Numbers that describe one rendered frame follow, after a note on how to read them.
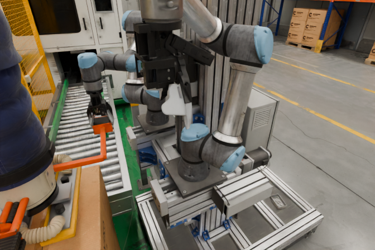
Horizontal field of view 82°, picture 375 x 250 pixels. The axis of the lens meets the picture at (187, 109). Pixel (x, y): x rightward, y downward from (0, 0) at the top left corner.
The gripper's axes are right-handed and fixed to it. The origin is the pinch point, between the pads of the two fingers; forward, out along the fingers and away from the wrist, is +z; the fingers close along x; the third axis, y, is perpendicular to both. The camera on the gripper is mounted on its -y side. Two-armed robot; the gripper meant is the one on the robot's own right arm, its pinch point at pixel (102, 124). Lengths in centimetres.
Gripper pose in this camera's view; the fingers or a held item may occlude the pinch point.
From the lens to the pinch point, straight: 115.4
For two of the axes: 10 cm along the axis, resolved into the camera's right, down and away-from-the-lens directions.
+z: 0.0, 8.8, 4.8
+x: 9.4, -1.7, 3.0
